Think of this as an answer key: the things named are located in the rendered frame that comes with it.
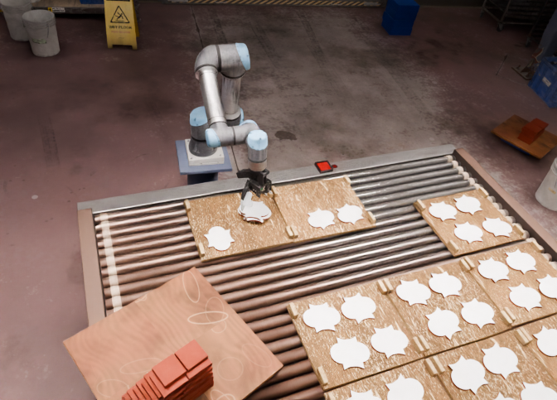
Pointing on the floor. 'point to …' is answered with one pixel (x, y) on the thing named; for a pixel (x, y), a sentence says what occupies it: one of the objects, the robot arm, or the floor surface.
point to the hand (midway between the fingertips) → (253, 202)
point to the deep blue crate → (545, 81)
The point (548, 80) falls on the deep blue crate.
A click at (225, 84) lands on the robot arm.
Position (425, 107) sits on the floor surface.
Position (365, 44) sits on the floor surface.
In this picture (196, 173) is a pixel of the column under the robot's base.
